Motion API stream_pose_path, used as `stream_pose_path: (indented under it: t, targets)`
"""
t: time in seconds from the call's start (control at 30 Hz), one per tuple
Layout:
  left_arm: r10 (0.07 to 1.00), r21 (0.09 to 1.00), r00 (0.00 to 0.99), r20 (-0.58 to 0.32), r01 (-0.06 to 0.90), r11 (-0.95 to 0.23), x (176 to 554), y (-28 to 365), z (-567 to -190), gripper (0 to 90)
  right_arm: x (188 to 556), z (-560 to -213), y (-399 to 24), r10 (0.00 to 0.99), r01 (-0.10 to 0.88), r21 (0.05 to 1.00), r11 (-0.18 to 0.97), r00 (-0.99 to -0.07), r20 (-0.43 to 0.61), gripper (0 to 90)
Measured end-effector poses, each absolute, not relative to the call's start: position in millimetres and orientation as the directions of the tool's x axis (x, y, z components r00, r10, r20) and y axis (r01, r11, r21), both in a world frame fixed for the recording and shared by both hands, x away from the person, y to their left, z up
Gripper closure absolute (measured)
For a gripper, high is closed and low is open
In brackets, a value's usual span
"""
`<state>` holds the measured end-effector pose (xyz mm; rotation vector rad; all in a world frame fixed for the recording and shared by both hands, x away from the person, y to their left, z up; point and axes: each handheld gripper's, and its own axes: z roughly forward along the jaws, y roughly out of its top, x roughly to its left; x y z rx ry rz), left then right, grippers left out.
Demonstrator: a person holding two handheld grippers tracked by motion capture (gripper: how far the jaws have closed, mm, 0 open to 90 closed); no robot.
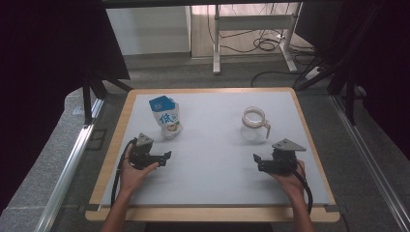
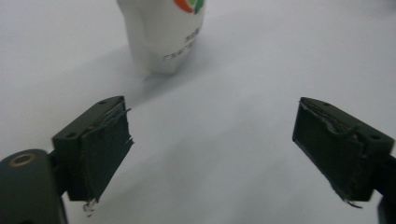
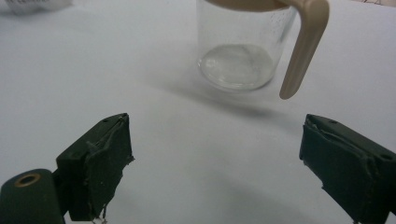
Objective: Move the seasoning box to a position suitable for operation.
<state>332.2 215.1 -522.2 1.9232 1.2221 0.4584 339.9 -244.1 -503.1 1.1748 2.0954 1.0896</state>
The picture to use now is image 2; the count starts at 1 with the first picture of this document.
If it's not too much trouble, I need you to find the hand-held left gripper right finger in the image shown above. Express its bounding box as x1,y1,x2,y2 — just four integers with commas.
291,96,396,203

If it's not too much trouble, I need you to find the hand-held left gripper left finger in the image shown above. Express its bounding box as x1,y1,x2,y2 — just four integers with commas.
49,95,134,203

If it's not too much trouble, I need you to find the white and blue milk pouch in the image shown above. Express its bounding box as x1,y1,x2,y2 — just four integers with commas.
116,0,206,76

